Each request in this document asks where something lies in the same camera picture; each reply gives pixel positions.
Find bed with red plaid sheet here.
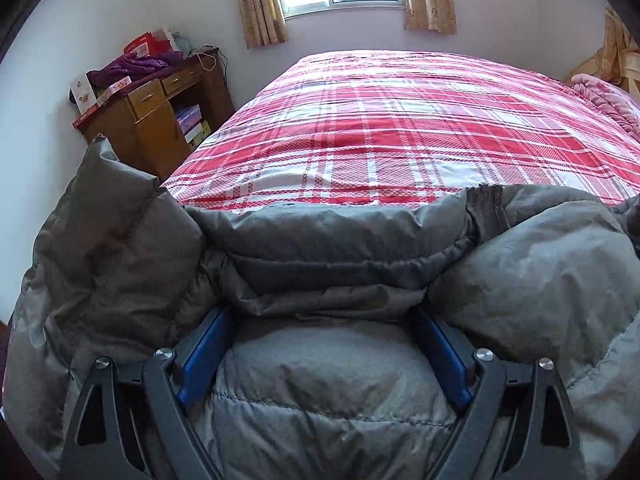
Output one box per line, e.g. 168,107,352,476
161,50,640,210

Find flat red-edged box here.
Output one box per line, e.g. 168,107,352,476
72,76,134,129

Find yellow patterned curtain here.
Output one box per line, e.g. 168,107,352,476
570,6,640,92

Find wooden desk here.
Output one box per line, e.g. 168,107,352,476
75,51,236,184

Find pale wooden headboard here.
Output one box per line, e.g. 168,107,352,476
620,49,640,93

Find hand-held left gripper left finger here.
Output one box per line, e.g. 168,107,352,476
60,306,237,480

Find pink quilt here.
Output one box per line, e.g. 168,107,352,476
570,73,640,137

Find black cable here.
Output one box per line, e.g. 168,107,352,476
192,46,230,75

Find purple clothes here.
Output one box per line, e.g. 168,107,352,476
88,53,185,87

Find grey puffer jacket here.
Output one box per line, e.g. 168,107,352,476
2,134,640,480

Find white printed box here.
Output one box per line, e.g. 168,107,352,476
69,73,99,114

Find stack of boxes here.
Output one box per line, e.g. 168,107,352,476
174,104,212,145

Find red box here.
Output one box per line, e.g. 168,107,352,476
123,32,167,59

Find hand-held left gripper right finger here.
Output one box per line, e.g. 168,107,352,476
412,306,587,480

